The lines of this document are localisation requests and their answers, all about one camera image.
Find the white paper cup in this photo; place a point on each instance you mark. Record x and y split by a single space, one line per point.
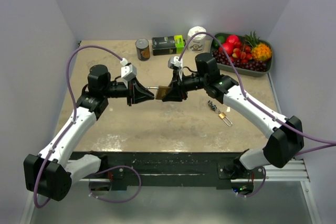
198 42

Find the dark grape bunch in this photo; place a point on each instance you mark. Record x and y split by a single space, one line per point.
252 66

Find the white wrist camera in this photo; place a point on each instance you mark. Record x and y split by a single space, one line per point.
175 63
128 72

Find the small brass padlock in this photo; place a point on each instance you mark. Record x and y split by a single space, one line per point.
225 119

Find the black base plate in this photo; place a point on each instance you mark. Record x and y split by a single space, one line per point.
168 169

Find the grey fruit tray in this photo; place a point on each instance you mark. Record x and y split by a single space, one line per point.
254 74

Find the black and green box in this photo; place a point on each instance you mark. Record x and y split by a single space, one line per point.
169 45

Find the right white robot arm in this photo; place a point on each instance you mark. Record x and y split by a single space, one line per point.
283 133

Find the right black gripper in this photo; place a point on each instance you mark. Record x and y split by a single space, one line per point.
176 92

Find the red apple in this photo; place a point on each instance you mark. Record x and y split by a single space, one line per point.
231 43

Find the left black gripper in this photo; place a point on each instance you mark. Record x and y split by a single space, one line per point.
137 91

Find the aluminium rail frame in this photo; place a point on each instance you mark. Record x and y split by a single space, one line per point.
292 171

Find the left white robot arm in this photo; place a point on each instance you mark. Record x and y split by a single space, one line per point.
49 173

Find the keychain with dark beads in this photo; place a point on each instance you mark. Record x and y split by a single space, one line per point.
213 107

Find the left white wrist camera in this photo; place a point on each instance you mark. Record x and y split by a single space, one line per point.
128 72

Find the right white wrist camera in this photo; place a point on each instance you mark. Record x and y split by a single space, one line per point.
175 63

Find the orange pineapple toy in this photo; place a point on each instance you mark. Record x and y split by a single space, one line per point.
259 50

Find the green lime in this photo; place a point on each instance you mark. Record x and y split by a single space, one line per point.
216 42

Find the dark tin can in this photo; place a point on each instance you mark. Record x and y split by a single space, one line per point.
143 51

